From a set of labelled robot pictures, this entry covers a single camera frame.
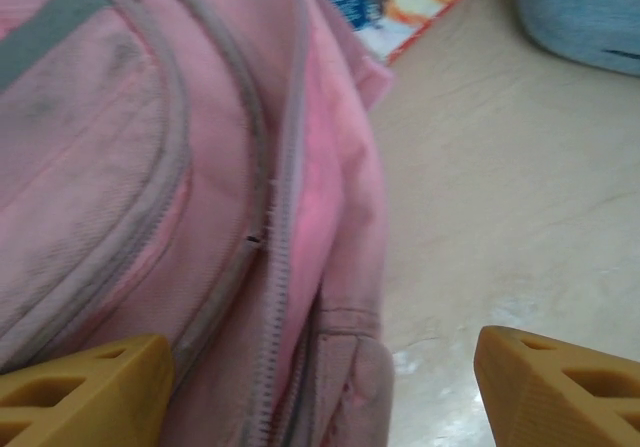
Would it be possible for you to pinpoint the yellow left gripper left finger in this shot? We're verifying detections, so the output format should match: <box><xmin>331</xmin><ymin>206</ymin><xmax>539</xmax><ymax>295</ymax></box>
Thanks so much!
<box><xmin>0</xmin><ymin>334</ymin><xmax>175</xmax><ymax>447</ymax></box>

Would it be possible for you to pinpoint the blue grey fabric pouch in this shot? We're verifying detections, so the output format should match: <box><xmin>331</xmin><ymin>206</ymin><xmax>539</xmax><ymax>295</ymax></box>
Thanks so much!
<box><xmin>517</xmin><ymin>0</ymin><xmax>640</xmax><ymax>78</ymax></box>

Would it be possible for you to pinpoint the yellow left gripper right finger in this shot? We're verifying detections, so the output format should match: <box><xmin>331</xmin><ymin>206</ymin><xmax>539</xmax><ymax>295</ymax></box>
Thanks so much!
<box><xmin>473</xmin><ymin>325</ymin><xmax>640</xmax><ymax>447</ymax></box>

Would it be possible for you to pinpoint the pink backpack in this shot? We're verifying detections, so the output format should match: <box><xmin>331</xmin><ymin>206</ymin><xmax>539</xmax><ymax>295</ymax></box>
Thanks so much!
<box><xmin>0</xmin><ymin>0</ymin><xmax>396</xmax><ymax>447</ymax></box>

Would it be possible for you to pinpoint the colourful printed red-edged book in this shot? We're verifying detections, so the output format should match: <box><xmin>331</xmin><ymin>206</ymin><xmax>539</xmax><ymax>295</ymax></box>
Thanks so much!
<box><xmin>304</xmin><ymin>0</ymin><xmax>501</xmax><ymax>66</ymax></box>

